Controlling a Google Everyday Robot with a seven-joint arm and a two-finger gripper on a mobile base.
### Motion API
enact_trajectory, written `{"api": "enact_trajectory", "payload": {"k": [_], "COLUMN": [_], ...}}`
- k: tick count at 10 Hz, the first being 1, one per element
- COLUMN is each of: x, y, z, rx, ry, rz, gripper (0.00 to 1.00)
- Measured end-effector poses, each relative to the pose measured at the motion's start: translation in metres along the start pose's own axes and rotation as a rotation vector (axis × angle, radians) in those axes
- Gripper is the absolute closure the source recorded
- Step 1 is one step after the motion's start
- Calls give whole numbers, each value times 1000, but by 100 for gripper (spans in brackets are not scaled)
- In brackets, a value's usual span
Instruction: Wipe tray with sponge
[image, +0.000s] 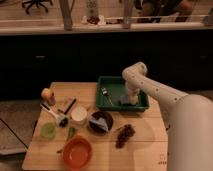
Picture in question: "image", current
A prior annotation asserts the blue yellow sponge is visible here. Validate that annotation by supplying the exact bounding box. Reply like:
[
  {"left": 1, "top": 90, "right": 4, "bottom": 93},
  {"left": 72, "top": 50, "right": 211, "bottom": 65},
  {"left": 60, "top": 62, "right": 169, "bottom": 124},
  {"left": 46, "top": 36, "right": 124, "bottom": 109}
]
[{"left": 120, "top": 95, "right": 138, "bottom": 105}]

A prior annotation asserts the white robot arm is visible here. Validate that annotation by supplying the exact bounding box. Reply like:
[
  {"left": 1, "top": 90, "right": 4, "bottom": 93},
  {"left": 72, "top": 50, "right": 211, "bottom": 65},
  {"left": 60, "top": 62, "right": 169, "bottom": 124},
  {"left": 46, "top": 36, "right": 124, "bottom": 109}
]
[{"left": 122, "top": 62, "right": 213, "bottom": 171}]

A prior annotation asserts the green plastic tray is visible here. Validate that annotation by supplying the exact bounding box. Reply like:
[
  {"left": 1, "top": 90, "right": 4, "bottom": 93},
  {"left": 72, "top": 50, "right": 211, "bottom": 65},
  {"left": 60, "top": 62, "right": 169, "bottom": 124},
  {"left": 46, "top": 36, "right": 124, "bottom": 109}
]
[{"left": 96, "top": 76, "right": 149, "bottom": 112}]

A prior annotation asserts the metal spoon in tray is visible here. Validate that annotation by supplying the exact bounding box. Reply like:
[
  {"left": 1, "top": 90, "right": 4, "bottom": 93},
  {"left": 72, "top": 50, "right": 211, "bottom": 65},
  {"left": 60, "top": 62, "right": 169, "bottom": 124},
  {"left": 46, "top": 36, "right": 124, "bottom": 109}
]
[{"left": 101, "top": 87, "right": 113, "bottom": 106}]

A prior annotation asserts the brown grape bunch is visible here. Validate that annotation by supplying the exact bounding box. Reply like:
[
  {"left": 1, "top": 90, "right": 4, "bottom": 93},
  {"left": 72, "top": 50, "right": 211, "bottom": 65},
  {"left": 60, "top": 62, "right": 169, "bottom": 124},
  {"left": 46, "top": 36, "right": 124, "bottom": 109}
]
[{"left": 116, "top": 124, "right": 135, "bottom": 148}]

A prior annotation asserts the dark plate with napkin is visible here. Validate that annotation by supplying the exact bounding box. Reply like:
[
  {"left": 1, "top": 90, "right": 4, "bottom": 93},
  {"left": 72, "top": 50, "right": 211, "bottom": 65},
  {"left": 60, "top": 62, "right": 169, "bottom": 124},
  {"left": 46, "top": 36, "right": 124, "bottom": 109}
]
[{"left": 88, "top": 111, "right": 113, "bottom": 134}]

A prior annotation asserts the white cup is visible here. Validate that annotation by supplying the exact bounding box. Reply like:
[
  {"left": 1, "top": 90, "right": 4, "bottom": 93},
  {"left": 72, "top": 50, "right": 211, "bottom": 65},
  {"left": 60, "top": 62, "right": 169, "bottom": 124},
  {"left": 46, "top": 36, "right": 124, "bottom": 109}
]
[{"left": 71, "top": 106, "right": 87, "bottom": 124}]

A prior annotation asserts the black rectangular bar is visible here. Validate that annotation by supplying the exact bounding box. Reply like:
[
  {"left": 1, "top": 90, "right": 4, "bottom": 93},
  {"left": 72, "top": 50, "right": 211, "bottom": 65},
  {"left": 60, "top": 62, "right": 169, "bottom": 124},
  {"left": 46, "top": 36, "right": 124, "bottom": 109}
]
[{"left": 64, "top": 98, "right": 77, "bottom": 115}]

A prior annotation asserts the green leaf vegetable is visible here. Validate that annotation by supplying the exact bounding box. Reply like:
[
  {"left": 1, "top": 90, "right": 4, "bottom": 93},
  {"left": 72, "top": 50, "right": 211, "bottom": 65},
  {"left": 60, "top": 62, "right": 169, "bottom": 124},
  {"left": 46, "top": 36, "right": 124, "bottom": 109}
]
[{"left": 66, "top": 127, "right": 76, "bottom": 141}]

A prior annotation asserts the wooden cutting board table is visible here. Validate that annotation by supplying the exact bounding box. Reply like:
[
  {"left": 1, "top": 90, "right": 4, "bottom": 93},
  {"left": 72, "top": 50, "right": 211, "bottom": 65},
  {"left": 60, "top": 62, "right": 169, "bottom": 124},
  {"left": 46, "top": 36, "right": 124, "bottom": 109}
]
[{"left": 21, "top": 82, "right": 169, "bottom": 171}]

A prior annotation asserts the orange plastic bowl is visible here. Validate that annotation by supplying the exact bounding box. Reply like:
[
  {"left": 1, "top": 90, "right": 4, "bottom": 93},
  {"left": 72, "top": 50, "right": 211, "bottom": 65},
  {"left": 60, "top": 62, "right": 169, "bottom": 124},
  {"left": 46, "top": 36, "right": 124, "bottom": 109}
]
[{"left": 61, "top": 136, "right": 92, "bottom": 171}]

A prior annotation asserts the yellow apple toy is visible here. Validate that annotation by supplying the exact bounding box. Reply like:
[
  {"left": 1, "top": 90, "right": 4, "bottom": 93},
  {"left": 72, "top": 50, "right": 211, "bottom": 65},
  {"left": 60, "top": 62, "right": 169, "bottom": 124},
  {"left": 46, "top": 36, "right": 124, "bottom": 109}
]
[{"left": 41, "top": 88, "right": 56, "bottom": 106}]

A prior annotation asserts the black office chair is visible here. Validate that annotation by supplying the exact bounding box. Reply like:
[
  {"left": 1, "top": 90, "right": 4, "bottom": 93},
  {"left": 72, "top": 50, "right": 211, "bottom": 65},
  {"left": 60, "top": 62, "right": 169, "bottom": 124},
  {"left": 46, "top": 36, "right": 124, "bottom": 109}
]
[{"left": 22, "top": 0, "right": 53, "bottom": 14}]

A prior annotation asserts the white handled brush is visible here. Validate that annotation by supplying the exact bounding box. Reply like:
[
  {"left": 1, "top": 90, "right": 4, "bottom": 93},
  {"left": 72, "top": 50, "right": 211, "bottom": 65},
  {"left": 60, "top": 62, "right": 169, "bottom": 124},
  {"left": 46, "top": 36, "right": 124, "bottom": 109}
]
[{"left": 40, "top": 103, "right": 68, "bottom": 127}]

